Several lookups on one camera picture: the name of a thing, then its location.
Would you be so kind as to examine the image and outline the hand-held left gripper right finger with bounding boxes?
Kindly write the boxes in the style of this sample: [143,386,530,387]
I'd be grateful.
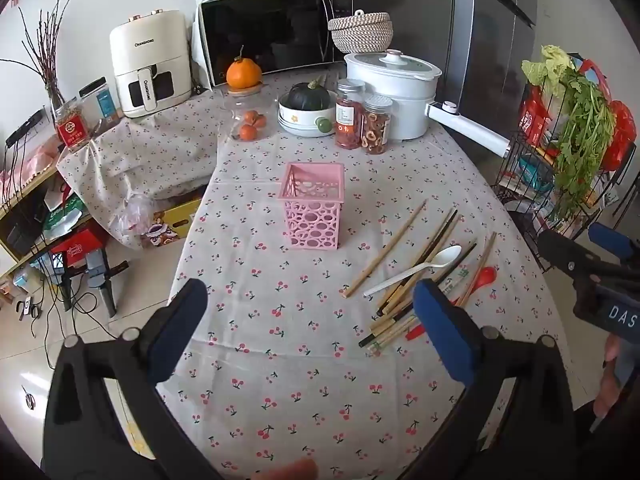
[400,279,581,480]

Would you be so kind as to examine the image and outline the cherry print tablecloth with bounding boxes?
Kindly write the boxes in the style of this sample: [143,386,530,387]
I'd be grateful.
[167,72,596,480]

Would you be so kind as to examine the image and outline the thick light wooden chopstick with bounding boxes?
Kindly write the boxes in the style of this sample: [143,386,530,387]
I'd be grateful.
[342,199,429,298]

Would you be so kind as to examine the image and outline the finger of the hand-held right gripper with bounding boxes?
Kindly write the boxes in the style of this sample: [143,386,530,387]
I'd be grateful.
[587,222,636,263]
[536,229,608,286]

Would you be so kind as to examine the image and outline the black wire rack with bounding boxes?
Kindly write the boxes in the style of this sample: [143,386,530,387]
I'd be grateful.
[492,55,637,273]

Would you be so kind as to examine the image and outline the black power strip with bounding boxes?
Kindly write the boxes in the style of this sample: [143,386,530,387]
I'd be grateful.
[5,114,44,147]

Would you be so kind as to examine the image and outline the blue label glass jar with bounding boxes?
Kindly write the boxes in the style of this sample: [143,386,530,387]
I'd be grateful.
[79,77,121,133]

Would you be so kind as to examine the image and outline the jar of dried fruit slices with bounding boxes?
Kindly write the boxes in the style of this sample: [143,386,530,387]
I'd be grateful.
[361,94,393,156]

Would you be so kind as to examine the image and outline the black microwave oven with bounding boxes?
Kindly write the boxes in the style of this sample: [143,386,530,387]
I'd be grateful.
[191,0,357,88]

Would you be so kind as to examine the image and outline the large orange with stem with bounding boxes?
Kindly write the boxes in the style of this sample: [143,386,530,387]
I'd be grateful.
[226,46,263,90]

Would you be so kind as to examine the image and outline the woven lidded basket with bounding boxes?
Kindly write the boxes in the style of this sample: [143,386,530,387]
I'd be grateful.
[327,10,394,55]

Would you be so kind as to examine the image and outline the wooden shelf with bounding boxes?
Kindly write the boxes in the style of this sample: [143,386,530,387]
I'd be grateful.
[0,160,66,273]

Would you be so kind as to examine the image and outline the yellow printed cardboard box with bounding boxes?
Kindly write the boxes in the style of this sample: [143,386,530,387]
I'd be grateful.
[145,195,204,249]

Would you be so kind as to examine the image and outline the napa cabbage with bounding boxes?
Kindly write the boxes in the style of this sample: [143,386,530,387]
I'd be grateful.
[521,45,576,98]

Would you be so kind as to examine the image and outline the red plastic spoon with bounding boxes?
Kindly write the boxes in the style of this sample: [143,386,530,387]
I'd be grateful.
[405,266,499,342]

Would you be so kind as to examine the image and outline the dark green squash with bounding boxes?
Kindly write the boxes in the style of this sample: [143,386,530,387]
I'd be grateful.
[287,79,332,111]

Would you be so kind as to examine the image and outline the pink perforated utensil basket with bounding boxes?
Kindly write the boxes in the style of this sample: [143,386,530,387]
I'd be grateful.
[278,162,346,252]

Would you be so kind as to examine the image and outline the red label glass jar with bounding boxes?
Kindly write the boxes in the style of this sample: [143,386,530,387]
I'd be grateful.
[52,97,93,153]

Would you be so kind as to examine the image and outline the clear plastic bag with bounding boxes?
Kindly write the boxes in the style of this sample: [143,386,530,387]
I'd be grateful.
[112,195,157,247]

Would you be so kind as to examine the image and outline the red box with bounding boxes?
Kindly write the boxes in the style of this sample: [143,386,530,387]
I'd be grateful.
[50,230,108,272]

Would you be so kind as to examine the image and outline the jar of red dried fruit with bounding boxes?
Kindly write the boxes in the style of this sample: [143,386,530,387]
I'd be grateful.
[334,79,367,150]

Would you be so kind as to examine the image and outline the white electric cooking pot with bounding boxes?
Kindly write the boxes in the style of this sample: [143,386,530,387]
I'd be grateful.
[344,49,512,158]

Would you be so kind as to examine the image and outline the leafy green herbs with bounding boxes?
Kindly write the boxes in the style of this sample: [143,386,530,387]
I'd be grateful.
[550,67,617,222]

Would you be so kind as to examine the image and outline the person's right hand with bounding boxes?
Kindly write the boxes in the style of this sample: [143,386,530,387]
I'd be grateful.
[592,332,631,418]

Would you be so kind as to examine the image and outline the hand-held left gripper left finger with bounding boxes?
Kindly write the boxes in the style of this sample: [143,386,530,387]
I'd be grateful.
[42,278,226,480]

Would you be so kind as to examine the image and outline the glass jar with wooden lid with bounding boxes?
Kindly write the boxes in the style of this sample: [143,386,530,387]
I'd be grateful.
[224,85,268,142]

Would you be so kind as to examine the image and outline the bare twig branches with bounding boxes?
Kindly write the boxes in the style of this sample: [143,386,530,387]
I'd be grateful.
[0,0,71,108]

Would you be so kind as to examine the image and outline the cream air fryer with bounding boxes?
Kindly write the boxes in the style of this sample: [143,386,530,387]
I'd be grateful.
[110,8,193,120]

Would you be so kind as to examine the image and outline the person's left hand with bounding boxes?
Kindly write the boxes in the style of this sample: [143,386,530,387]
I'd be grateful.
[257,459,319,480]

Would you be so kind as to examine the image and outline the red snack bag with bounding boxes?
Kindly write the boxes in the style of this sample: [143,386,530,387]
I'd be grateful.
[517,85,553,147]

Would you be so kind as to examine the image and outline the grey refrigerator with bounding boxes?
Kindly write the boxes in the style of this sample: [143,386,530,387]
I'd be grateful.
[440,0,540,136]

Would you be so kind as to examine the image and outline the white bowl with green knob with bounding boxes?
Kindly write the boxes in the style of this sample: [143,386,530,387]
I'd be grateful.
[276,91,337,138]

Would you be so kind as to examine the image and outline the pile of mixed chopsticks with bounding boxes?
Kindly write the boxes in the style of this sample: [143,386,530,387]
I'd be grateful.
[357,207,498,356]

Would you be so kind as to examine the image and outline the cherry print cabinet cloth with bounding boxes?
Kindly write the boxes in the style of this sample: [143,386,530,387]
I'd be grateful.
[56,85,223,252]

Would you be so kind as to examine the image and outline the red plastic bag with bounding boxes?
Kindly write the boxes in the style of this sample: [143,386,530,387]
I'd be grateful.
[600,100,639,172]

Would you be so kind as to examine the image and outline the white plastic spoon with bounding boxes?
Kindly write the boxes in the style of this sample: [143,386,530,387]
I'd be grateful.
[363,245,463,297]

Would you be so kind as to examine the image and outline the pink plastic bag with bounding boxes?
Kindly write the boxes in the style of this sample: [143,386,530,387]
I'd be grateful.
[0,137,57,186]

